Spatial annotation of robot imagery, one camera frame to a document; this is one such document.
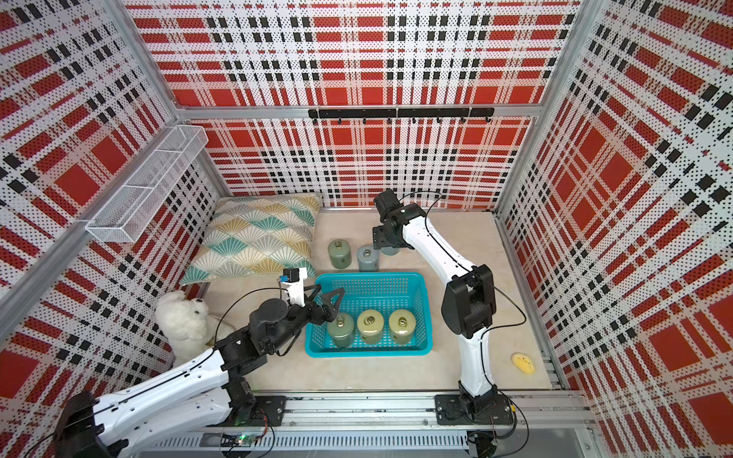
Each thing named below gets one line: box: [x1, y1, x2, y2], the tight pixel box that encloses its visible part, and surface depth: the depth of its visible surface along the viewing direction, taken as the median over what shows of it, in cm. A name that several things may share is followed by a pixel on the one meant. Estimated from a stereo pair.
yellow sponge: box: [510, 352, 536, 376], surface depth 82 cm
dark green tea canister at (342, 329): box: [328, 312, 356, 348], surface depth 82 cm
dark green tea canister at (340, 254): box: [327, 238, 353, 271], surface depth 101 cm
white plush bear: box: [154, 291, 236, 364], surface depth 73 cm
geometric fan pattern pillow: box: [179, 192, 322, 286], surface depth 93 cm
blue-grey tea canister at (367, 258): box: [356, 244, 380, 272], surface depth 100 cm
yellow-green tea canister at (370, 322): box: [356, 309, 385, 345], surface depth 82 cm
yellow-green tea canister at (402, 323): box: [388, 309, 418, 345], surface depth 82 cm
